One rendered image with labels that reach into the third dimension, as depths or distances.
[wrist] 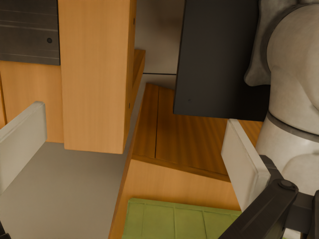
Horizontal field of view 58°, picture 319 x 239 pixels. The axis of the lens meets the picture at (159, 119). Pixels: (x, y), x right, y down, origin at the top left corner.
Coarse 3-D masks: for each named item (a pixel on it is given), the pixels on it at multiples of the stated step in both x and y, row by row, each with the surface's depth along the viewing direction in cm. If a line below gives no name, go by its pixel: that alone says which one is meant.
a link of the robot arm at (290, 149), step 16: (272, 128) 47; (288, 128) 44; (256, 144) 53; (272, 144) 47; (288, 144) 45; (304, 144) 43; (272, 160) 47; (288, 160) 45; (304, 160) 43; (288, 176) 45; (304, 176) 42; (304, 192) 42
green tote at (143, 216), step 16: (128, 208) 82; (144, 208) 82; (160, 208) 84; (176, 208) 85; (192, 208) 85; (208, 208) 87; (128, 224) 76; (144, 224) 77; (160, 224) 78; (176, 224) 78; (192, 224) 79; (208, 224) 80; (224, 224) 81
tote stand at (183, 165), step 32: (160, 96) 139; (160, 128) 105; (192, 128) 113; (224, 128) 123; (256, 128) 134; (128, 160) 109; (160, 160) 84; (192, 160) 90; (128, 192) 85; (160, 192) 85; (192, 192) 85; (224, 192) 85
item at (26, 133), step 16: (32, 112) 18; (16, 128) 16; (32, 128) 18; (0, 144) 15; (16, 144) 16; (32, 144) 19; (0, 160) 15; (16, 160) 16; (0, 176) 15; (0, 192) 15
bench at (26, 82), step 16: (0, 64) 62; (16, 64) 62; (32, 64) 62; (48, 64) 62; (144, 64) 148; (0, 80) 64; (16, 80) 63; (32, 80) 63; (48, 80) 63; (0, 96) 65; (16, 96) 65; (32, 96) 65; (48, 96) 65; (0, 112) 66; (16, 112) 66; (48, 112) 66; (0, 128) 68; (48, 128) 68
